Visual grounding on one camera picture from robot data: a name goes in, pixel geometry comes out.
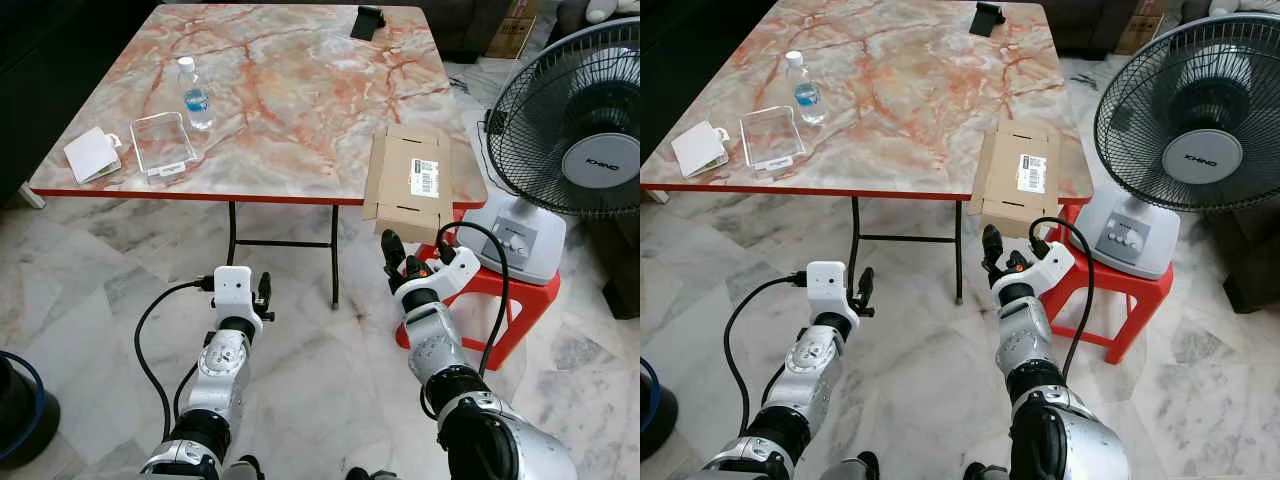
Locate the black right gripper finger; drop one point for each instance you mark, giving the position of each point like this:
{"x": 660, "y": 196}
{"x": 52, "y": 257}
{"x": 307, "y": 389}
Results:
{"x": 1013, "y": 262}
{"x": 413, "y": 268}
{"x": 393, "y": 255}
{"x": 993, "y": 250}

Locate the brown cardboard box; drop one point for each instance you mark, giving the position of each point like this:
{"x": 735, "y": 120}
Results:
{"x": 1010, "y": 180}
{"x": 405, "y": 185}

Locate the black rubbish bin blue band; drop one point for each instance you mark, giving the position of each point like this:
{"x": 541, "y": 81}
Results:
{"x": 20, "y": 410}
{"x": 655, "y": 415}

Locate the red plastic stool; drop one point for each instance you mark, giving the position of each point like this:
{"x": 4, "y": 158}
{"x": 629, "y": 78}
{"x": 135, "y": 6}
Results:
{"x": 520, "y": 292}
{"x": 1140, "y": 287}

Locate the black robot left foot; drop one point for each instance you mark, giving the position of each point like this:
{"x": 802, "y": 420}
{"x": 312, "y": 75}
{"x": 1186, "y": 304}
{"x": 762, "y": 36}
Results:
{"x": 868, "y": 466}
{"x": 245, "y": 468}

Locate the black robot foot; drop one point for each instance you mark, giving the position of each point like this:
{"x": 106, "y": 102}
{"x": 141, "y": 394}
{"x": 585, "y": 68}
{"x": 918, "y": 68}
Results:
{"x": 245, "y": 468}
{"x": 868, "y": 466}
{"x": 370, "y": 474}
{"x": 985, "y": 472}

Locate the clear plastic food container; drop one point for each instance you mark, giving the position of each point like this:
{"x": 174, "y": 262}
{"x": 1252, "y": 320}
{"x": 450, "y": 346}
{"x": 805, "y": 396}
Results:
{"x": 163, "y": 145}
{"x": 772, "y": 138}

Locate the marble pattern folding table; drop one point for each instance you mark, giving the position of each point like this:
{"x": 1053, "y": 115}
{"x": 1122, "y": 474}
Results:
{"x": 300, "y": 90}
{"x": 900, "y": 85}

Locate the grey and black electric fan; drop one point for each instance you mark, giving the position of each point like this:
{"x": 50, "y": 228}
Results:
{"x": 1190, "y": 160}
{"x": 600, "y": 160}

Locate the clear plastic water bottle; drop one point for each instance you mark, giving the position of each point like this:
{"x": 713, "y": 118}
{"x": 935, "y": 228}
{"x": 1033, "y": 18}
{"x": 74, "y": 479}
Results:
{"x": 197, "y": 100}
{"x": 806, "y": 95}

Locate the black robot right foot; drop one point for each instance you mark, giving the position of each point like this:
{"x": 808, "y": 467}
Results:
{"x": 370, "y": 474}
{"x": 985, "y": 472}

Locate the white paper takeaway box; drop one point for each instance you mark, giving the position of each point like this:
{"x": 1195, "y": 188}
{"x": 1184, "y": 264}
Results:
{"x": 90, "y": 155}
{"x": 698, "y": 150}

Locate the small black pouch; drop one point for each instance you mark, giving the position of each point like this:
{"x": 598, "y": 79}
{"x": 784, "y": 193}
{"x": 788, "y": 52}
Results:
{"x": 368, "y": 22}
{"x": 988, "y": 18}

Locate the dark sofa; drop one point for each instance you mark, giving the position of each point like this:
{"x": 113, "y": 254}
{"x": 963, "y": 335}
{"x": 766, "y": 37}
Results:
{"x": 1080, "y": 22}
{"x": 460, "y": 25}

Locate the brown cardboard carton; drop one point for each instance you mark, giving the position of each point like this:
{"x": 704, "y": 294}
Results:
{"x": 1140, "y": 27}
{"x": 512, "y": 30}

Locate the white plush toy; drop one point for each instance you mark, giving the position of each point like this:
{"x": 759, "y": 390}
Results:
{"x": 610, "y": 8}
{"x": 1240, "y": 5}

